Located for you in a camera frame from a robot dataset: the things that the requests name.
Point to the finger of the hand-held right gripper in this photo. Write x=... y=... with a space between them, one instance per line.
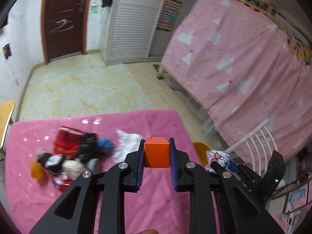
x=217 y=167
x=233 y=167

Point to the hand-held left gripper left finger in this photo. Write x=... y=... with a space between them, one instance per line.
x=141 y=165

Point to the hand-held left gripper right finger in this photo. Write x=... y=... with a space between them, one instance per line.
x=173 y=165

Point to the patterned white cloth bundle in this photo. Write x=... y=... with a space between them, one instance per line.
x=219 y=157

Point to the orange box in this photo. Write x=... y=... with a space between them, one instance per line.
x=156 y=153

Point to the yellow plastic bin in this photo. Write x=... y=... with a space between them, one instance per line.
x=201 y=151

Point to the blue ball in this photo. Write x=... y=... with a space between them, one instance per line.
x=105 y=145

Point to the grey cone-shaped cap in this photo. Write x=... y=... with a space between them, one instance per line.
x=93 y=164

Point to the black packet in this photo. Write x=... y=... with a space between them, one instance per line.
x=89 y=143

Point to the beige paper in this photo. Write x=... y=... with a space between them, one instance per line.
x=73 y=168

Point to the red cloth toy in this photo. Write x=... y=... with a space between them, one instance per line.
x=67 y=141

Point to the red and white wrapper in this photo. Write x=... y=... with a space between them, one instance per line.
x=62 y=182

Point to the black and white plush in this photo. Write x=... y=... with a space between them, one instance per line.
x=52 y=162

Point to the orange plastic cap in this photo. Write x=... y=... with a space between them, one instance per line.
x=36 y=170

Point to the person's left hand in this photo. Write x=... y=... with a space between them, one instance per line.
x=148 y=231

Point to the pink star tablecloth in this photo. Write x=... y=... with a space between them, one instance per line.
x=156 y=199

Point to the white metal chair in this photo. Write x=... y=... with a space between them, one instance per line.
x=253 y=129

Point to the pink printed bed curtain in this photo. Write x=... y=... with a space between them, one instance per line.
x=231 y=53

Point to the white louvered wardrobe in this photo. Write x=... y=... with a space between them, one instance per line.
x=131 y=29

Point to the wooden stool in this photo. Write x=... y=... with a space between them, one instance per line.
x=6 y=121

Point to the black hanging bag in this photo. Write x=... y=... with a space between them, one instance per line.
x=107 y=1

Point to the dark brown door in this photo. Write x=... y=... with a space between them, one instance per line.
x=65 y=9

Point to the colourful wall poster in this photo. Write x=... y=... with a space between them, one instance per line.
x=169 y=13

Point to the dark wall sticker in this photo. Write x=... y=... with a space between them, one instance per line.
x=6 y=51

